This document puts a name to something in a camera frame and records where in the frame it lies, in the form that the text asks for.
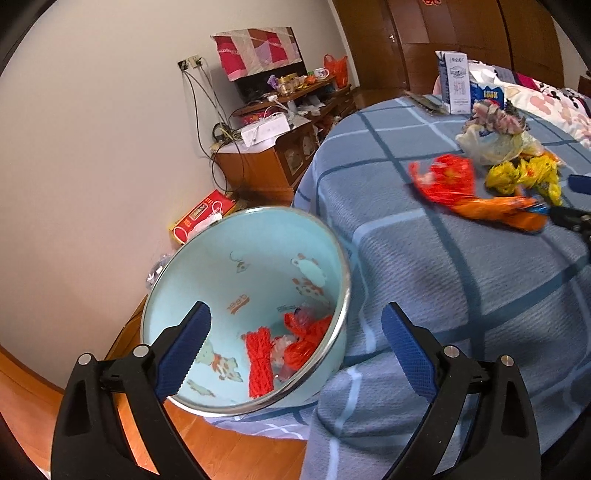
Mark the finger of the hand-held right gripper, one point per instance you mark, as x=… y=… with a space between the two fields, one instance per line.
x=581 y=183
x=570 y=219

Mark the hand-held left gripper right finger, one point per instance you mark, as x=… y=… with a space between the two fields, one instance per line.
x=408 y=350

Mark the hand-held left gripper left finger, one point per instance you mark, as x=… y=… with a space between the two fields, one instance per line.
x=184 y=355

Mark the orange snack wrapper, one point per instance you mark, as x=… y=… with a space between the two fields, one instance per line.
x=498 y=210

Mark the red mesh bag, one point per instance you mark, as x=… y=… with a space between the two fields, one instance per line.
x=259 y=364

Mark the yellow plastic bag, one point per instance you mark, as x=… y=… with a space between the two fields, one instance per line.
x=505 y=177

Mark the clear plastic bag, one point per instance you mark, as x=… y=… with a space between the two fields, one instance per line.
x=282 y=345

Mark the white plastic bag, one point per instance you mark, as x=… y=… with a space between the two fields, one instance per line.
x=485 y=145

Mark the floral fabric scrap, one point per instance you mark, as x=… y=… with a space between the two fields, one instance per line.
x=496 y=117

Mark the light blue enamel basin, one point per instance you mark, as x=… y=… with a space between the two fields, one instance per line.
x=258 y=258

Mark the red patterned plastic bag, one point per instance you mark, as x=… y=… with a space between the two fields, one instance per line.
x=445 y=180

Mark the blue plaid tablecloth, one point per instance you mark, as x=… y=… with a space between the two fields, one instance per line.
x=438 y=286

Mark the pink heart quilt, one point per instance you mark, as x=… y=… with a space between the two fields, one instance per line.
x=540 y=99

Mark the wooden headboard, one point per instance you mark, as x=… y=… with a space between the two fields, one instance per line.
x=584 y=82

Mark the blue milk carton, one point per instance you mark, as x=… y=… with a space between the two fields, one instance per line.
x=487 y=94

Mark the white paper bag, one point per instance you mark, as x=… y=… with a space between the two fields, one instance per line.
x=207 y=221

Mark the red gift box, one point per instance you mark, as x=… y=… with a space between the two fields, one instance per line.
x=203 y=210

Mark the white milk carton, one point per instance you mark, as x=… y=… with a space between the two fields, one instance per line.
x=455 y=83

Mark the wooden wardrobe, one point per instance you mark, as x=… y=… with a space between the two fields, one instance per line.
x=461 y=27

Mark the wooden television cabinet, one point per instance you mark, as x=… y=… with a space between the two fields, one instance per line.
x=258 y=168

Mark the white flat box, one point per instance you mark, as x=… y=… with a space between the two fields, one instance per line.
x=265 y=129

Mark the wooden door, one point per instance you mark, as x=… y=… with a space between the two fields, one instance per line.
x=369 y=37

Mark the orange plastic bag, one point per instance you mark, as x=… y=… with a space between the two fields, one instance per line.
x=337 y=69

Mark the black television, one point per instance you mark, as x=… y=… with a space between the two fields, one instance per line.
x=251 y=85

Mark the white mug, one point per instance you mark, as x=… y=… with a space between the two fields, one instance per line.
x=321 y=73

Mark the gold lid glass jar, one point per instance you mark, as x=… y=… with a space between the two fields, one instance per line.
x=291 y=84

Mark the patchwork cloth cover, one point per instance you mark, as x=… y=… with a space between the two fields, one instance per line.
x=254 y=50

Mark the wall socket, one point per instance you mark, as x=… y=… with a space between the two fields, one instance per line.
x=190 y=62

